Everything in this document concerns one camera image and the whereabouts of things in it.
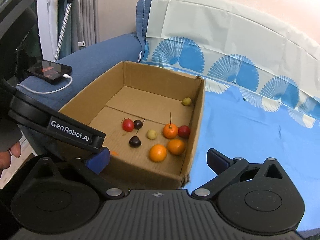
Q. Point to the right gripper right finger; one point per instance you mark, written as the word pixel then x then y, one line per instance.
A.
pixel 228 172

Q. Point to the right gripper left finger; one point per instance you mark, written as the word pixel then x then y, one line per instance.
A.
pixel 90 169

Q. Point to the dark purple fruit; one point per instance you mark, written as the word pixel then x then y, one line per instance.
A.
pixel 135 142
pixel 138 124

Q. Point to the red cherry tomato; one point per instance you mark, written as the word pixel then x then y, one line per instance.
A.
pixel 184 131

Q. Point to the red small fruit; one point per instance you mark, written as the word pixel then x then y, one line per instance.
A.
pixel 128 125

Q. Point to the large orange fruit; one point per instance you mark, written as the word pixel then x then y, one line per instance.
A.
pixel 157 153

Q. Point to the yellow-green small fruit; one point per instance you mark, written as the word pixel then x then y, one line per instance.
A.
pixel 187 101
pixel 152 134

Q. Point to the person's left hand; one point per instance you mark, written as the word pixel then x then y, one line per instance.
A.
pixel 5 157

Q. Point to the black smartphone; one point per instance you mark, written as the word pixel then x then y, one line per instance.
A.
pixel 49 71

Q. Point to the blue sofa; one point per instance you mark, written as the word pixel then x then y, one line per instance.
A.
pixel 87 64

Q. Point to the blue patterned sheet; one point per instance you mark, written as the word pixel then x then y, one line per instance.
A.
pixel 261 85

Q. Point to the brown cardboard box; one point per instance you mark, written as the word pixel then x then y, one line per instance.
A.
pixel 151 119

